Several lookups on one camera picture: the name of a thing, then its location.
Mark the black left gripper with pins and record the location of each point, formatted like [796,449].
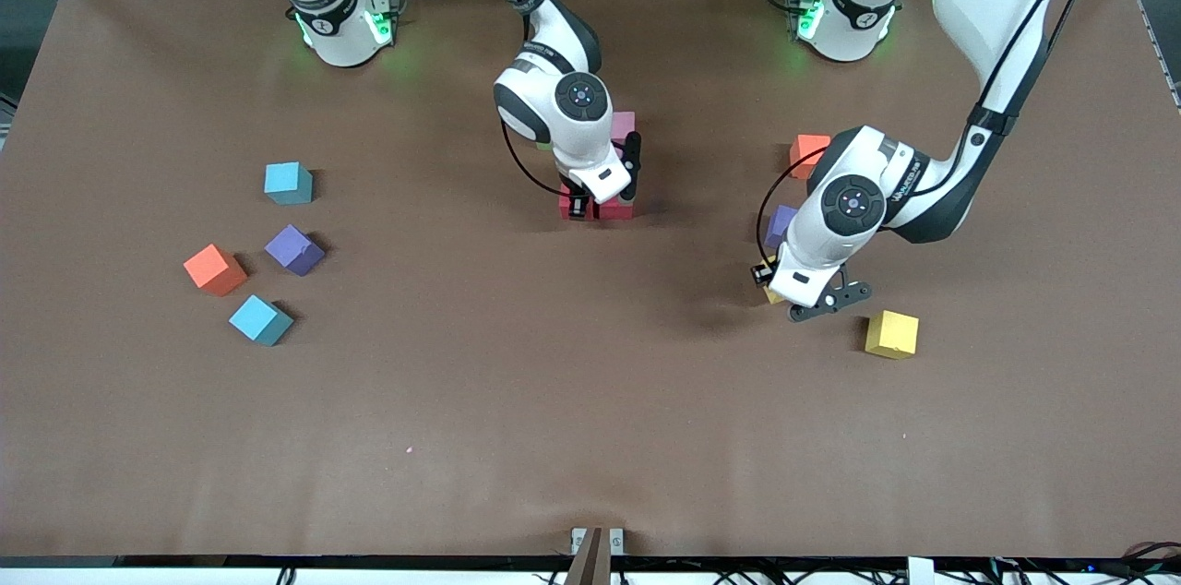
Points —
[765,272]

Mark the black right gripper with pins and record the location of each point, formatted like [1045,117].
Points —
[578,200]

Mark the red foam cube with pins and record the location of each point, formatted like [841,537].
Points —
[616,209]
[562,208]

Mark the yellow foam cube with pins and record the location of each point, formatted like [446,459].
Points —
[891,333]
[771,296]

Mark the purple foam cube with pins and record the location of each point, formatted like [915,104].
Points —
[295,249]
[780,225]

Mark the pink foam cube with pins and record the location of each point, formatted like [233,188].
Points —
[624,125]

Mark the orange foam cube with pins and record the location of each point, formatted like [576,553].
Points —
[805,149]
[214,269]

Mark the cyan foam cube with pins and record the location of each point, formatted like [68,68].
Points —
[260,319]
[288,183]

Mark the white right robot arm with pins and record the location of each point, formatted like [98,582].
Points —
[563,119]

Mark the metal bracket plate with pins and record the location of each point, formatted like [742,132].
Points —
[616,541]

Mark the grey camera pole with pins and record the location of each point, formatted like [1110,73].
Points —
[590,567]

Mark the white table frame rail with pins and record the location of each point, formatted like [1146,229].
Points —
[184,577]

